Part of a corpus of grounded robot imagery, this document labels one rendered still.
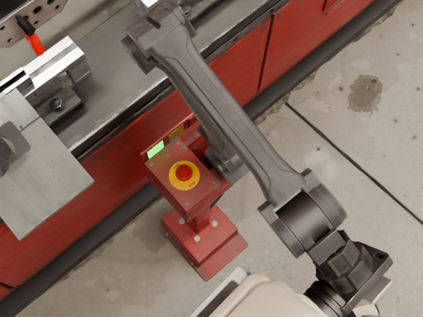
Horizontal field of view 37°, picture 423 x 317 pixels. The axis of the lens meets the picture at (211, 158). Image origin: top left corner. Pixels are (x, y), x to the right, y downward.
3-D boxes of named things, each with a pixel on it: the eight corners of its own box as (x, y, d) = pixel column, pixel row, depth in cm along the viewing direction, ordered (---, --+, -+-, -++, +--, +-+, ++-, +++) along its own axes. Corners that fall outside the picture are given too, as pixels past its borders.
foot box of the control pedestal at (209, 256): (206, 282, 217) (206, 278, 206) (159, 228, 223) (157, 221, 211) (249, 244, 221) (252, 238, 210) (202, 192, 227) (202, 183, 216)
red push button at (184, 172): (183, 187, 147) (182, 183, 144) (172, 175, 148) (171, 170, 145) (196, 177, 148) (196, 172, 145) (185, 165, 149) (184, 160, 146)
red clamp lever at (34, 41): (39, 59, 115) (25, 32, 106) (26, 44, 116) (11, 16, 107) (47, 53, 116) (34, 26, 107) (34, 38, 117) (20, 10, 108)
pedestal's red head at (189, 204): (187, 223, 156) (186, 205, 139) (146, 177, 160) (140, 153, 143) (247, 173, 161) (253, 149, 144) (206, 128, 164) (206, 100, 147)
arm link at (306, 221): (323, 272, 96) (351, 250, 96) (289, 226, 92) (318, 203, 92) (299, 247, 105) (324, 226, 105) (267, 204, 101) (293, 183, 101)
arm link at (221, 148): (129, 51, 98) (183, 9, 99) (114, 34, 102) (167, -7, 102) (228, 185, 132) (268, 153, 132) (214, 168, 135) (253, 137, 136)
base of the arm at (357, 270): (345, 317, 96) (395, 261, 99) (319, 282, 93) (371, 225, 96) (312, 298, 104) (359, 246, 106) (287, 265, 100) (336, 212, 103)
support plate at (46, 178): (20, 241, 121) (18, 239, 120) (-57, 143, 127) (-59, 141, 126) (95, 182, 125) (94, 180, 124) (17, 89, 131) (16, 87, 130)
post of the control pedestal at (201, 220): (197, 234, 210) (196, 189, 159) (187, 222, 212) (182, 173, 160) (209, 223, 211) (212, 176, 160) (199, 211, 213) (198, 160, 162)
